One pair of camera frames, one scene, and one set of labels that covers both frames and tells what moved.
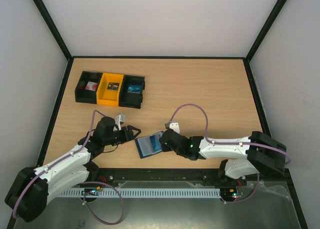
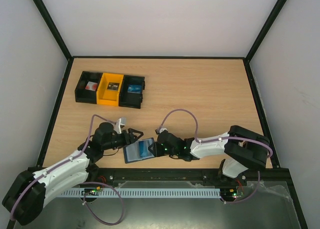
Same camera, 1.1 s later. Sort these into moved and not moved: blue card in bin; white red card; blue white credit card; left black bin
Moved: blue white credit card
Not moved: left black bin; blue card in bin; white red card
